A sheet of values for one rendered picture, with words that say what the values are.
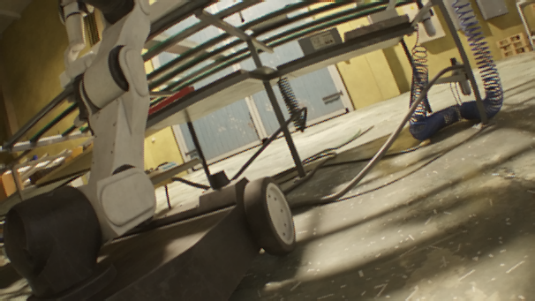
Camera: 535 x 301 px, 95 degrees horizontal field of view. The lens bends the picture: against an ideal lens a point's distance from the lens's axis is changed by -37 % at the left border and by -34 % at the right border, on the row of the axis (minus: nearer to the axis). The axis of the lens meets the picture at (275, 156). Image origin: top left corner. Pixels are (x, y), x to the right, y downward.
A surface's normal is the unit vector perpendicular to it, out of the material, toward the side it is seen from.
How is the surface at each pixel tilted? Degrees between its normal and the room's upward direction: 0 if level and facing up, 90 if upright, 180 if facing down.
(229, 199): 45
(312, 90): 90
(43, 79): 90
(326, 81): 90
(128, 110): 86
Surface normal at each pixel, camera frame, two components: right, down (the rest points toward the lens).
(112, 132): -0.38, -0.38
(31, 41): -0.19, 0.16
